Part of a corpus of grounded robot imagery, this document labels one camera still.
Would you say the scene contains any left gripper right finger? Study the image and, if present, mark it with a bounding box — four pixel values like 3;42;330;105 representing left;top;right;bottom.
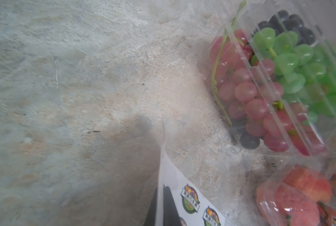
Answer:
163;186;182;226

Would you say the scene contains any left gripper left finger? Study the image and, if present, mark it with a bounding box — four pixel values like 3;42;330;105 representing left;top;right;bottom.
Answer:
144;188;158;226

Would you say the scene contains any white sticker sheet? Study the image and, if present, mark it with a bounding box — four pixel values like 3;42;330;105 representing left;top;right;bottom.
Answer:
155;120;227;226

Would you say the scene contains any clear red fruit box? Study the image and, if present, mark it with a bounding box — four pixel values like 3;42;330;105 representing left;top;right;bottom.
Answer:
256;157;336;226

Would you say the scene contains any clear grape box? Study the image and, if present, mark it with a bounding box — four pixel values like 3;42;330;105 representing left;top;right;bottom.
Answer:
207;1;336;157

